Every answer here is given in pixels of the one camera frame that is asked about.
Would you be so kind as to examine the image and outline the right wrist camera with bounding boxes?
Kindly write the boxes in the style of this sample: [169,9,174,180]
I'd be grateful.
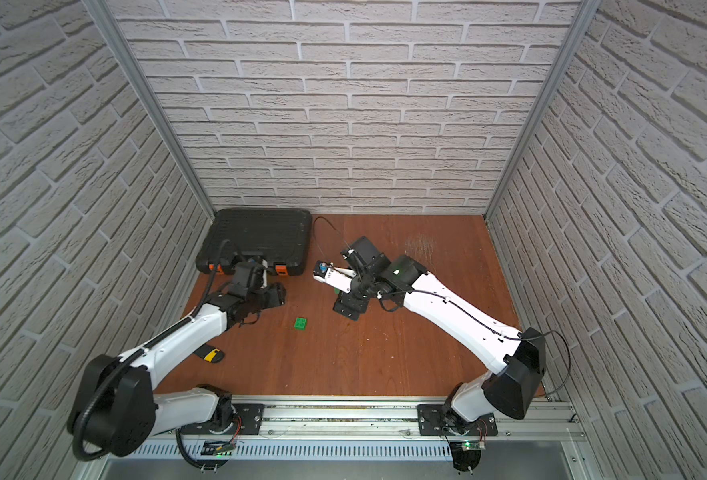
[312,261,357,293]

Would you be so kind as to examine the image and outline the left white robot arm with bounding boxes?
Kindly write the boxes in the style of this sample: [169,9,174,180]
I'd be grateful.
[66,261,286,461]

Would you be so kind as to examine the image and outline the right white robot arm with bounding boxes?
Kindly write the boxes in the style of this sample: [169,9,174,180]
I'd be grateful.
[313,237,547,427]

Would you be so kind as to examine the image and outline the black plastic tool case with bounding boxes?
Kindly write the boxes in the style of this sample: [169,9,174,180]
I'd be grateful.
[195,207,312,276]

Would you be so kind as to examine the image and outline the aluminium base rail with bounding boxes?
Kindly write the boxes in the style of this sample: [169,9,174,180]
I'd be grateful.
[182,395,587,464]

